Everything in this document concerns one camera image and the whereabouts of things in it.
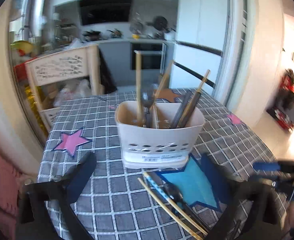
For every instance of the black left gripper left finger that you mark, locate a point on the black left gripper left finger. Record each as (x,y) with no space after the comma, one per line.
(34,221)

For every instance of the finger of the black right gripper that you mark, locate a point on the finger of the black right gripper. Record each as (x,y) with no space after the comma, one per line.
(263,166)

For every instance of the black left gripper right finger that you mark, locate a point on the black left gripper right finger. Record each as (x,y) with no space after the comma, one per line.
(251,209)

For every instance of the plain bamboo chopstick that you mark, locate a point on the plain bamboo chopstick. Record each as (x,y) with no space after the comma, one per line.
(204,80)
(140,112)
(164,207)
(163,81)

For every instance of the pink storage box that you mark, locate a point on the pink storage box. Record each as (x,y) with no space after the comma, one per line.
(9,191)

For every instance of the blue patterned bamboo chopstick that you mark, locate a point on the blue patterned bamboo chopstick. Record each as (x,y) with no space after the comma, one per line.
(172,203)

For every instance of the grey checked tablecloth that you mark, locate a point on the grey checked tablecloth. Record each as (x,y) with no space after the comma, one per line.
(113,204)

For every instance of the beige plastic utensil holder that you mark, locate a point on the beige plastic utensil holder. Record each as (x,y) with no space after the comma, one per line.
(158,146)

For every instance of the white perforated chair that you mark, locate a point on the white perforated chair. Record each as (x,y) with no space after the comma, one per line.
(65,65)

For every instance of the black built-in oven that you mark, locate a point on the black built-in oven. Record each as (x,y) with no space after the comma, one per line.
(151,55)

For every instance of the white refrigerator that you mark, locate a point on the white refrigerator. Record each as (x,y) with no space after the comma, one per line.
(200,41)

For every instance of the steel spoon black handle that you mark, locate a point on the steel spoon black handle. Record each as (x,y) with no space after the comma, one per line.
(173,192)
(180,111)
(189,110)
(148,100)

